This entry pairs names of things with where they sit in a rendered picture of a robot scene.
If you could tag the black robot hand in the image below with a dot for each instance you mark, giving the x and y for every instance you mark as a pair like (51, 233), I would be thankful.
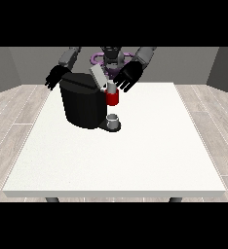
(56, 76)
(130, 75)

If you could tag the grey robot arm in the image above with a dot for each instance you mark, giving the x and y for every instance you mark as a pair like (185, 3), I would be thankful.
(144, 55)
(68, 57)

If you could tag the small grey coffee pod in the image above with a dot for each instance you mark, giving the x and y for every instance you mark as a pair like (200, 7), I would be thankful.
(111, 86)

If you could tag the pale grey machine lid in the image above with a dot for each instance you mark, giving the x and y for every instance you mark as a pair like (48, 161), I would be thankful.
(99, 77)

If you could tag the black coffee machine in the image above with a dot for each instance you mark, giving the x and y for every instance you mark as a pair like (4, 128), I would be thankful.
(83, 102)

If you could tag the grey robot trunk purple rings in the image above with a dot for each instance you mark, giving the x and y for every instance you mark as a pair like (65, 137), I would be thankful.
(112, 58)

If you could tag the small grey cup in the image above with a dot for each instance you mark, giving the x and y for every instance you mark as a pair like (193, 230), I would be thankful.
(113, 120)

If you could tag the dark table leg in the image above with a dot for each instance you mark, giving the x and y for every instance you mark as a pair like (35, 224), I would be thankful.
(175, 199)
(52, 199)

